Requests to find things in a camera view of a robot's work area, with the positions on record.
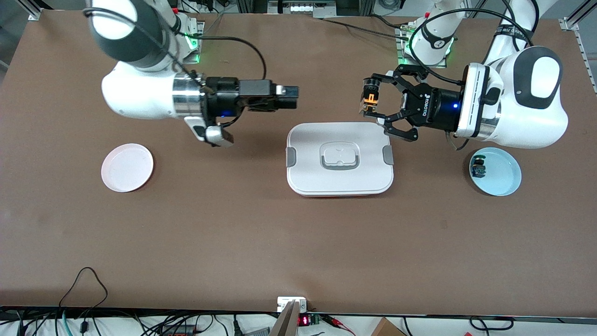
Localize orange and black switch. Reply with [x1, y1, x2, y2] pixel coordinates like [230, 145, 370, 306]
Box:
[360, 78, 382, 116]

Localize white lunch box grey clips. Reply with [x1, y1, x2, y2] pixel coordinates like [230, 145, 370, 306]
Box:
[285, 122, 395, 197]

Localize light blue round plate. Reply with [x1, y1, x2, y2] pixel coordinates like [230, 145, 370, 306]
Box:
[469, 147, 522, 196]

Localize pink round plate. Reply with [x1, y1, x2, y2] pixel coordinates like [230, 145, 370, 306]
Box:
[101, 143, 154, 193]

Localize brown cardboard box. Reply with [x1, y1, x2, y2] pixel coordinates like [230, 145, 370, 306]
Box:
[371, 317, 407, 336]

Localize aluminium profile beam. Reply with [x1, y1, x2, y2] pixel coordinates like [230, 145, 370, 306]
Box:
[270, 301, 301, 336]

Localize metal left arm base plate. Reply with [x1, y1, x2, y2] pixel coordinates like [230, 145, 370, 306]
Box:
[396, 26, 447, 69]

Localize black left arm gripper cable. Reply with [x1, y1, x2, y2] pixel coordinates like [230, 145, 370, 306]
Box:
[405, 62, 463, 86]

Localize black arm gripper cable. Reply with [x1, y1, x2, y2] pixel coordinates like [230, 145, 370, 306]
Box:
[405, 62, 463, 86]
[186, 36, 266, 81]

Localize black right arm gripper cable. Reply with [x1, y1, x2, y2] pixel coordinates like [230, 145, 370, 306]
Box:
[186, 36, 266, 81]

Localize black cable to arm base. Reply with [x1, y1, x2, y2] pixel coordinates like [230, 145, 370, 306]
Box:
[319, 14, 411, 40]

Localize blue and black switch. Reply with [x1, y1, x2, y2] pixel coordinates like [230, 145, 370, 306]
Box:
[470, 156, 487, 180]

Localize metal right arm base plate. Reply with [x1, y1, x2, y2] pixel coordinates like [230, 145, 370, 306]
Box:
[180, 21, 205, 65]

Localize silver metal bracket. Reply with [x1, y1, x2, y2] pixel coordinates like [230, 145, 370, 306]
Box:
[267, 0, 337, 18]

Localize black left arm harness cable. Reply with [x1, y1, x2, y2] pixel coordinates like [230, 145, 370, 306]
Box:
[410, 7, 535, 48]

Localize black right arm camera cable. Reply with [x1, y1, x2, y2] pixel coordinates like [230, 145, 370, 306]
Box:
[83, 8, 208, 91]

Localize aluminium rail with holes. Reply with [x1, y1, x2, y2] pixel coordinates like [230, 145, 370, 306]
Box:
[559, 0, 597, 94]

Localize white metal bracket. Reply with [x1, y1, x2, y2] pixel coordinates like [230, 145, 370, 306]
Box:
[277, 297, 307, 312]

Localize black floor cable loop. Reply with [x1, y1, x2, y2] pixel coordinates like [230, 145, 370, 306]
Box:
[469, 316, 514, 331]

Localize red wire pair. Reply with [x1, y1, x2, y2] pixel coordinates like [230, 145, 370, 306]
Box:
[324, 315, 356, 336]

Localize small aluminium frame corner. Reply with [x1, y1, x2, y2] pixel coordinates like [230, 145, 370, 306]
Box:
[16, 0, 52, 21]

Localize thin black looped cable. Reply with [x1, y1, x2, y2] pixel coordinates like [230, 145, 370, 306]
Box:
[58, 267, 109, 322]

